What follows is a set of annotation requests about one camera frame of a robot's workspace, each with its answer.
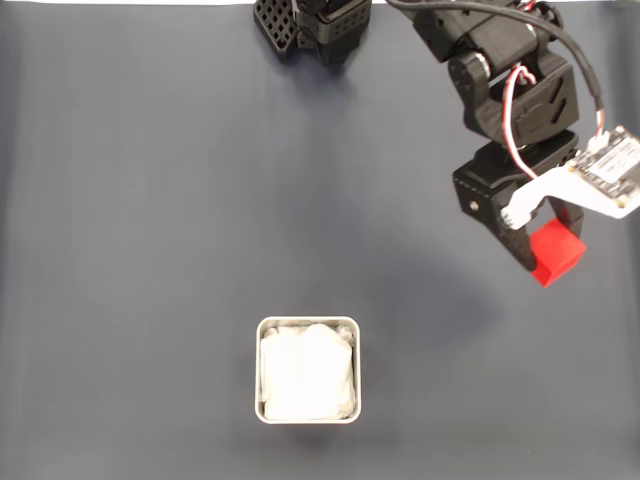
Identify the red cube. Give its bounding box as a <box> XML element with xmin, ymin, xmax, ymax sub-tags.
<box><xmin>529</xmin><ymin>218</ymin><xmax>587</xmax><ymax>290</ymax></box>

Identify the square metal box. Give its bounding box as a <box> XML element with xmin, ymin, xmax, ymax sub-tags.
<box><xmin>254</xmin><ymin>314</ymin><xmax>362</xmax><ymax>426</ymax></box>

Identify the white cloth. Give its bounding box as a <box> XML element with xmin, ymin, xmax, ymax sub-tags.
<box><xmin>260</xmin><ymin>323</ymin><xmax>357</xmax><ymax>421</ymax></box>

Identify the dark grey table mat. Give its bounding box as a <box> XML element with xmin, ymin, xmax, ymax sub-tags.
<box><xmin>0</xmin><ymin>2</ymin><xmax>640</xmax><ymax>480</ymax></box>

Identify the camera board on white mount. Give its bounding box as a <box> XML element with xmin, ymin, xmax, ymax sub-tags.
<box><xmin>501</xmin><ymin>124</ymin><xmax>640</xmax><ymax>231</ymax></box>

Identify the red white black servo wire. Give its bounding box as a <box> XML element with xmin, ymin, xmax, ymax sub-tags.
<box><xmin>503</xmin><ymin>64</ymin><xmax>542</xmax><ymax>182</ymax></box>
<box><xmin>519</xmin><ymin>0</ymin><xmax>564</xmax><ymax>21</ymax></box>

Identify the black camera cable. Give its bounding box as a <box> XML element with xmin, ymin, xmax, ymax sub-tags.
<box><xmin>384</xmin><ymin>0</ymin><xmax>610</xmax><ymax>140</ymax></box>

